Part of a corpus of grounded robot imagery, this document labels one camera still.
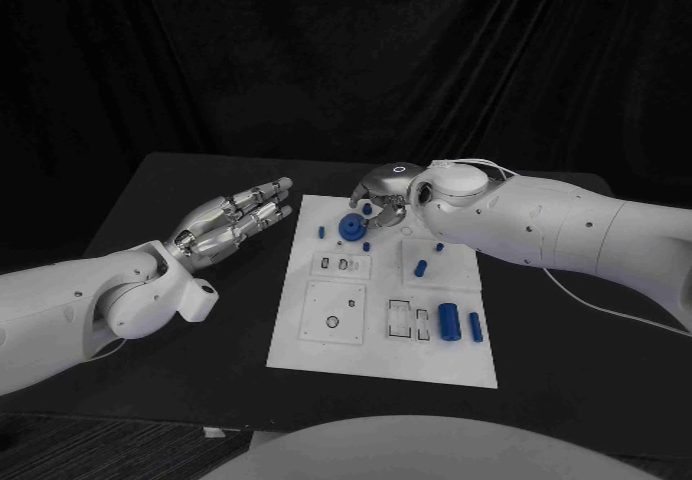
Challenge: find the white task board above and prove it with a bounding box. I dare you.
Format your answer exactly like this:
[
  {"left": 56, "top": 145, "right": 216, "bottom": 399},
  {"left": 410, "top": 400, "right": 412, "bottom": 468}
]
[{"left": 265, "top": 193, "right": 500, "bottom": 390}]

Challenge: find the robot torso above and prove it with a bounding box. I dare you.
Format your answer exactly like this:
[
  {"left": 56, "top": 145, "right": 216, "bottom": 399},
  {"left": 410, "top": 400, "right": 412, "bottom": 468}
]
[{"left": 196, "top": 414, "right": 665, "bottom": 480}]

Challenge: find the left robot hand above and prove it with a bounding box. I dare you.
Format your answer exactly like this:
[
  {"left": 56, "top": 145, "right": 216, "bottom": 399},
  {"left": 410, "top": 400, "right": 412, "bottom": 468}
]
[{"left": 169, "top": 176, "right": 294, "bottom": 273}]

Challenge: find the blue gear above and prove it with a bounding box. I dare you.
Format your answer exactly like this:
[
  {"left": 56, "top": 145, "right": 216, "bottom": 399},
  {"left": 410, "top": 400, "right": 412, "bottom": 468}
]
[{"left": 338, "top": 212, "right": 371, "bottom": 243}]

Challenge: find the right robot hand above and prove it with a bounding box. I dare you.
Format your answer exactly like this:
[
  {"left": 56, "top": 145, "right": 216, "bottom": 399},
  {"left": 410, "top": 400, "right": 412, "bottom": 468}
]
[{"left": 348, "top": 162, "right": 424, "bottom": 230}]

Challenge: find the white cable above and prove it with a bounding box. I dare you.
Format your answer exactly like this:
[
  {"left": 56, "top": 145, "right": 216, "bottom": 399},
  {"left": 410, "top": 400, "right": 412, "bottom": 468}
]
[
  {"left": 430, "top": 157, "right": 692, "bottom": 336},
  {"left": 79, "top": 336, "right": 130, "bottom": 364}
]

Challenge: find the thick blue cylinder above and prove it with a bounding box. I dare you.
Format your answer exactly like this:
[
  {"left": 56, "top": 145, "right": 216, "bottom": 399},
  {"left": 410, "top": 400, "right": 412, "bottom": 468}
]
[{"left": 437, "top": 302, "right": 463, "bottom": 342}]

